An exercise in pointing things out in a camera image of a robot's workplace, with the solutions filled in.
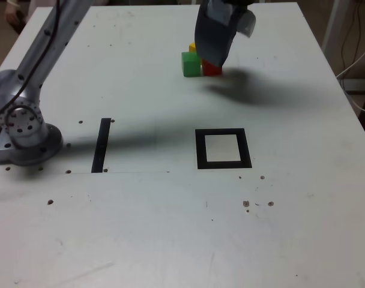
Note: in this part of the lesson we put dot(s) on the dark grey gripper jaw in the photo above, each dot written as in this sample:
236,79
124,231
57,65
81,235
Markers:
212,42

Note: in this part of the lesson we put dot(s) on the person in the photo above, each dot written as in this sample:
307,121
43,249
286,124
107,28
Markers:
13,15

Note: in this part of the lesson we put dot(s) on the white metal post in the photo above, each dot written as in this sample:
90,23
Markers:
332,21

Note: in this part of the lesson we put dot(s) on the black tape strip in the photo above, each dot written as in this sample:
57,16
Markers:
100,150

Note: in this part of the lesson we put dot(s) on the yellow cube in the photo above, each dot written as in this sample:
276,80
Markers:
192,47

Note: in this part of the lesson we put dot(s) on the red cube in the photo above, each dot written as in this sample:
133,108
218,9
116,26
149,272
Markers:
211,71

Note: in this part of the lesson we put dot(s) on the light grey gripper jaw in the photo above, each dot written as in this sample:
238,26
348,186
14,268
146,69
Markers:
248,24

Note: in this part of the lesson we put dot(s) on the black tape square outline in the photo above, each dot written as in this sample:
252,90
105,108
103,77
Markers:
200,150

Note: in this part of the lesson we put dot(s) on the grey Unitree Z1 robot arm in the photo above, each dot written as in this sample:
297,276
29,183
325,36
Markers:
44,51

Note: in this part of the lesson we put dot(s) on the green cube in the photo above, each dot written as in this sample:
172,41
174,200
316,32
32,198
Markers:
191,66

